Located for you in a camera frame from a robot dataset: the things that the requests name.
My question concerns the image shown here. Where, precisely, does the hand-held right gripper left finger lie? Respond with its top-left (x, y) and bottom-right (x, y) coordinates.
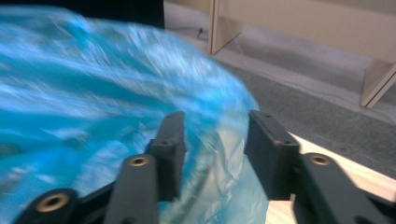
top-left (146, 111), bottom-right (188, 203)

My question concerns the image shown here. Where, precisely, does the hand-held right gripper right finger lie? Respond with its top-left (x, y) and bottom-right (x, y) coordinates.
top-left (244, 110), bottom-right (302, 202)

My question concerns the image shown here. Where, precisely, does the blue plastic trash bag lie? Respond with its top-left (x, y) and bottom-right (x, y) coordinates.
top-left (0, 4), bottom-right (270, 224)

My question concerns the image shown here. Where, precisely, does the beige wooden desk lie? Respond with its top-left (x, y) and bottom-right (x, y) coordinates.
top-left (164, 0), bottom-right (396, 109)

